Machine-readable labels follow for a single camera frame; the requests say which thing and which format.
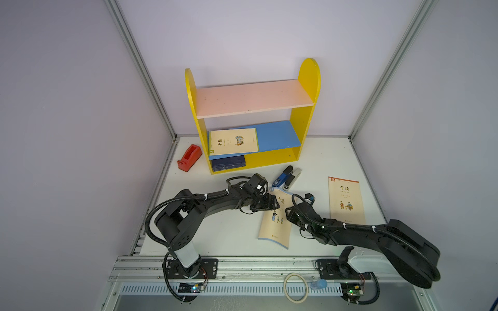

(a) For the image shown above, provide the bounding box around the green circuit board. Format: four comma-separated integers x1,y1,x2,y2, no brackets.
341,282,364,298
178,283,206,295

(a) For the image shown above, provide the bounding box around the beige book orange edge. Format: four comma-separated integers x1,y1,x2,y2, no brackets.
328,177,366,225

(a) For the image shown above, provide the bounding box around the aluminium front rail frame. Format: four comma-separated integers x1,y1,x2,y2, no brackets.
96,251,441,310

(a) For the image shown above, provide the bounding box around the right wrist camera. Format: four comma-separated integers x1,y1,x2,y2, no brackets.
305,193,315,206

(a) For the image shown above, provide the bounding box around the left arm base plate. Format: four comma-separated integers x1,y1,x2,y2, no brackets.
163,258,219,280

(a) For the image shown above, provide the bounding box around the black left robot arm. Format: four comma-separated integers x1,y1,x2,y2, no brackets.
143,174,280,303

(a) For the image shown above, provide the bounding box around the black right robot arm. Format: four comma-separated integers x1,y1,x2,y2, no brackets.
285,202,441,289

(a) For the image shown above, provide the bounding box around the left green circuit board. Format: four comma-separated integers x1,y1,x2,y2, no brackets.
178,283,206,295

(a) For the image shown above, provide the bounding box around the right green circuit board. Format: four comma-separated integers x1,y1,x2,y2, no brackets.
341,282,364,298

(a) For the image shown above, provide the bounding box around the small blue cap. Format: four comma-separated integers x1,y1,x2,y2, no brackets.
309,279,328,290

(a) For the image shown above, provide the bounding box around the blue black stapler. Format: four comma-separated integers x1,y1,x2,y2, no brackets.
272,165,294,188

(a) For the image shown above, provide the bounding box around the beige tape ring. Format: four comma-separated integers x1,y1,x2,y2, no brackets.
283,273,309,305

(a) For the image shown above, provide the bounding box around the red tape dispenser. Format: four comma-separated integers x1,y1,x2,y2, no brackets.
177,144,202,172

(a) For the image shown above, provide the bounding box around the dark purple book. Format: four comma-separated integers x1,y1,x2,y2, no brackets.
211,155,246,172

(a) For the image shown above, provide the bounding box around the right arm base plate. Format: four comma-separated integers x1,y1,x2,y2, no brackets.
314,259,372,281

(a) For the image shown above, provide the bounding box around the beige book blue edge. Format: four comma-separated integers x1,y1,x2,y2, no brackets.
258,188,292,250

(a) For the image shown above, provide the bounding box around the beige book green edge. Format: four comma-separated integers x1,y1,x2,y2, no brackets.
209,128,259,156

